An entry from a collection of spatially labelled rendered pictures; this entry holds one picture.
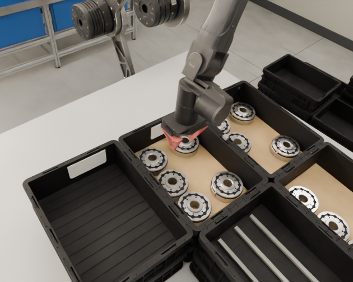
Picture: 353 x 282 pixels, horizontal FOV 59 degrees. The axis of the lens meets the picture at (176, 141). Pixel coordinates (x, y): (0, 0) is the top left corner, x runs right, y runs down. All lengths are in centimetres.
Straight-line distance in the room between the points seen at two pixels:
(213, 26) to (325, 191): 73
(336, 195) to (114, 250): 74
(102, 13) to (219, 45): 108
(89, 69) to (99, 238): 214
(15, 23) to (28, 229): 180
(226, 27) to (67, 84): 221
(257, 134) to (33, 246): 87
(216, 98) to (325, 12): 345
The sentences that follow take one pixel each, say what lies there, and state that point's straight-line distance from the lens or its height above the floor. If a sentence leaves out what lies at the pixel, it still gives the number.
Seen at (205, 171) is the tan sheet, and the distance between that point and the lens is 108.
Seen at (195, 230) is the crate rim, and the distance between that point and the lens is 85.
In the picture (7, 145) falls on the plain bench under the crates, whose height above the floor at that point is 70.
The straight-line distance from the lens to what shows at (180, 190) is 98.
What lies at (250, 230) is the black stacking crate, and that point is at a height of 83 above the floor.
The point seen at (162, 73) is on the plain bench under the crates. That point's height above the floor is 70.
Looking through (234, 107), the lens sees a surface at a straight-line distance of 129.
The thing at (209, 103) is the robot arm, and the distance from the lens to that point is 66.
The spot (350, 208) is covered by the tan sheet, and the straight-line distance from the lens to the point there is 119.
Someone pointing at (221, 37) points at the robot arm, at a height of 137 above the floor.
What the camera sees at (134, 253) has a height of 83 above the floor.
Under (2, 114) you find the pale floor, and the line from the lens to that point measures 262.
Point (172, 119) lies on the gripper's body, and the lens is 76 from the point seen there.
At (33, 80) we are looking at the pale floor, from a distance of 287.
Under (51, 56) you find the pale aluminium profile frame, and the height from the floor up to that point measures 13.
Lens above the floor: 168
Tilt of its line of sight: 48 degrees down
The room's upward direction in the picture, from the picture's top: 8 degrees clockwise
